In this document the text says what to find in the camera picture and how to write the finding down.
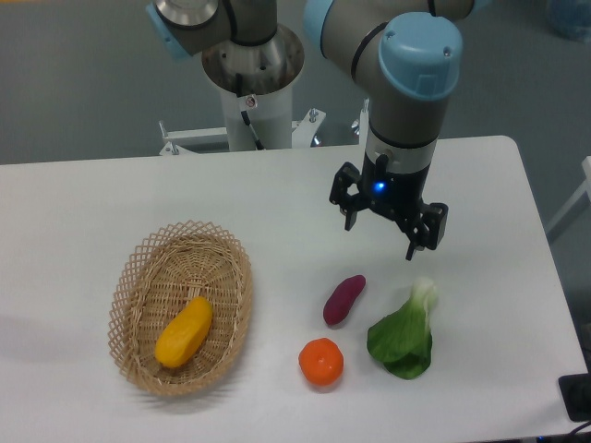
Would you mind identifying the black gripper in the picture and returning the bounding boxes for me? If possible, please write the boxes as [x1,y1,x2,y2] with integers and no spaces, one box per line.
[329,146,449,261]

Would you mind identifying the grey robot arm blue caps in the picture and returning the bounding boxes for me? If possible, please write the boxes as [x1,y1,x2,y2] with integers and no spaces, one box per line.
[146,1,481,251]

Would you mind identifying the woven wicker basket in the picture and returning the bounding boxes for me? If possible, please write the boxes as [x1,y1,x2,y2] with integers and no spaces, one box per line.
[108,221,253,396]

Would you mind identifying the yellow mango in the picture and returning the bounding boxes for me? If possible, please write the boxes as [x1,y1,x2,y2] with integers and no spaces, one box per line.
[154,296,213,368]

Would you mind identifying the purple sweet potato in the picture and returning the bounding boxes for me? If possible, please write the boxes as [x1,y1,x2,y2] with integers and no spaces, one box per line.
[322,274,366,327]

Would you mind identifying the green bok choy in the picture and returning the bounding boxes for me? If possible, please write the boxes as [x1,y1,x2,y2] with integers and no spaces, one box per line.
[366,277,438,380]

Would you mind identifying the orange tangerine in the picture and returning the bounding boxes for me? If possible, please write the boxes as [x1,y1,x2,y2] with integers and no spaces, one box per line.
[298,338,344,387]

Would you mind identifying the black device at table edge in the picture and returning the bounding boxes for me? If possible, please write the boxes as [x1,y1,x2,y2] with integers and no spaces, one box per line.
[558,373,590,422]

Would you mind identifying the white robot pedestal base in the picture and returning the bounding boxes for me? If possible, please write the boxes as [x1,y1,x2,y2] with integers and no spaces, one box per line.
[158,87,370,157]

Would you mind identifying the black cable on pedestal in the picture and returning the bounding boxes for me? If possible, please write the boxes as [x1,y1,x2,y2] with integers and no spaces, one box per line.
[235,73,267,151]

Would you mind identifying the white frame at right edge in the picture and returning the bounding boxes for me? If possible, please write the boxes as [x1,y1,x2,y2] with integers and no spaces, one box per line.
[545,156,590,244]

